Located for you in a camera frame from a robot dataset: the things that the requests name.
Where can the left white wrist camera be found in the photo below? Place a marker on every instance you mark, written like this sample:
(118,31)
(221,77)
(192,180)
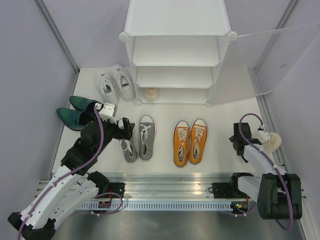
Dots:
(107,111)

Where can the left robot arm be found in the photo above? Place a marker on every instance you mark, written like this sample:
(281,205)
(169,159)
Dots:
(72,185)

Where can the lower green heeled shoe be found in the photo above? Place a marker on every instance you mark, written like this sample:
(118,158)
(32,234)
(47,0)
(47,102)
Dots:
(72,119)

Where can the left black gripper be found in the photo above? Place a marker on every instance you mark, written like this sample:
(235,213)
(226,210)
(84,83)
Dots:
(122,133)

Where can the white slotted cable duct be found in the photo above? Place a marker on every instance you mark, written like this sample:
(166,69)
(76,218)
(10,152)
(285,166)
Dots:
(136,205)

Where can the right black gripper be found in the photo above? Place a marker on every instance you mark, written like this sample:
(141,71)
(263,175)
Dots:
(232,138)

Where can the left grey canvas sneaker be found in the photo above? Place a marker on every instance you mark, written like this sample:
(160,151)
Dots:
(129,150)

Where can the upper green heeled shoe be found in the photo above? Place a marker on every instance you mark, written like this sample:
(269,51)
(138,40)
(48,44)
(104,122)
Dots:
(83,104)

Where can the right grey canvas sneaker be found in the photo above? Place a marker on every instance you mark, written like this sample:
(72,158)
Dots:
(147,133)

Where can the grey canvas sneaker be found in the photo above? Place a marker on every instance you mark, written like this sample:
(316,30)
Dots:
(147,133)
(129,150)

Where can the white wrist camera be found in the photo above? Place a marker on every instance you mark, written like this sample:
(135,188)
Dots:
(107,111)
(262,135)

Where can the white sneaker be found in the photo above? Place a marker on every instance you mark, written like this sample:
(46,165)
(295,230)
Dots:
(124,83)
(107,87)

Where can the left white sneaker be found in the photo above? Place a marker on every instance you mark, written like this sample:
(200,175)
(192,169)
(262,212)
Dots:
(107,87)

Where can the right white sneaker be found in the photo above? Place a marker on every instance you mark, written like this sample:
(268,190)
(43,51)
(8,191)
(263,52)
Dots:
(124,83)

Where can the white plastic shoe cabinet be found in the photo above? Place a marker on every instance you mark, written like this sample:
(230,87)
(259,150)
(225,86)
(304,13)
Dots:
(177,46)

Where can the translucent cabinet door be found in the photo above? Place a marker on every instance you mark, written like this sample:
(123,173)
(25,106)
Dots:
(255,64)

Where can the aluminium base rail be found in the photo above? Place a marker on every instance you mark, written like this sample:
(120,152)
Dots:
(168,186)

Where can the orange canvas sneaker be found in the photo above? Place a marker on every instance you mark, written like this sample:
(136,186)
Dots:
(181,135)
(198,138)

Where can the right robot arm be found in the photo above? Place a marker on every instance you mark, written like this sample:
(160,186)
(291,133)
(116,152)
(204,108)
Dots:
(277,193)

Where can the beige lace sneaker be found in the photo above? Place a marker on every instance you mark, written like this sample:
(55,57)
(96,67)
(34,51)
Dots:
(272,144)
(151,94)

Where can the green heeled shoe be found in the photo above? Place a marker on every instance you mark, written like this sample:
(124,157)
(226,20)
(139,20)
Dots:
(72,119)
(83,104)

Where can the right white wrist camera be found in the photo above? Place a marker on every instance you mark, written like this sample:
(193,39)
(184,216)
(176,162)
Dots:
(262,135)

